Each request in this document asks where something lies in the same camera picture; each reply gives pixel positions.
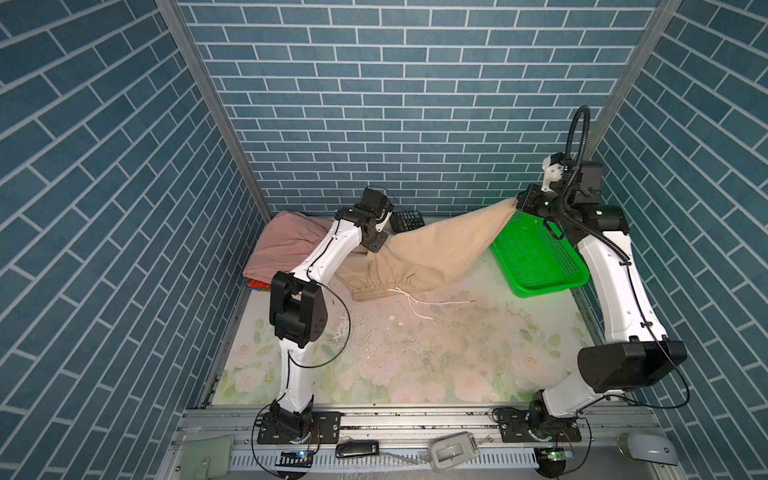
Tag pale green plastic plate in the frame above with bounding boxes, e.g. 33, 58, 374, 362
178, 436, 234, 480

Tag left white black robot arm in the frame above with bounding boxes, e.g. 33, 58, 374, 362
269, 200, 393, 429

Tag white computer mouse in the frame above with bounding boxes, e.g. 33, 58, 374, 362
617, 433, 679, 466

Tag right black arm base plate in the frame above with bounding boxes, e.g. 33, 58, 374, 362
490, 407, 582, 443

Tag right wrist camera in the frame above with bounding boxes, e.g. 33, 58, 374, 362
541, 152, 566, 192

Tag green plastic basket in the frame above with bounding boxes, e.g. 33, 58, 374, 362
490, 211, 590, 298

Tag beige shorts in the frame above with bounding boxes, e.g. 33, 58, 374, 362
336, 199, 517, 302

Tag left green circuit board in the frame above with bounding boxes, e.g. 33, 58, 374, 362
275, 450, 314, 470

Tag grey plastic clip device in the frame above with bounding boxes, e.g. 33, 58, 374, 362
427, 431, 480, 472

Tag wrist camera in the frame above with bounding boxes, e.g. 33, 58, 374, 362
356, 187, 393, 223
541, 152, 566, 192

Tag pink shorts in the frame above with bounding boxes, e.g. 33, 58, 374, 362
243, 212, 332, 284

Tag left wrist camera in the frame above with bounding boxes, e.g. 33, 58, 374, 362
356, 187, 393, 223

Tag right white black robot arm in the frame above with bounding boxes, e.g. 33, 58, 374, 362
518, 157, 688, 424

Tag green circuit board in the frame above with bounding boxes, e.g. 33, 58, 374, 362
535, 447, 572, 463
275, 450, 314, 470

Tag black calculator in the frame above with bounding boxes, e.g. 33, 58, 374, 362
389, 210, 425, 233

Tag right green circuit board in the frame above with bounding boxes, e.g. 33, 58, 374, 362
535, 447, 572, 463

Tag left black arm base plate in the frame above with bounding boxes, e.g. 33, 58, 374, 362
256, 411, 341, 445

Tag rainbow striped shorts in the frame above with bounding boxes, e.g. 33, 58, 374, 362
245, 278, 271, 291

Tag white slotted cable duct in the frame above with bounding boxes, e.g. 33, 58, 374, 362
230, 448, 539, 473

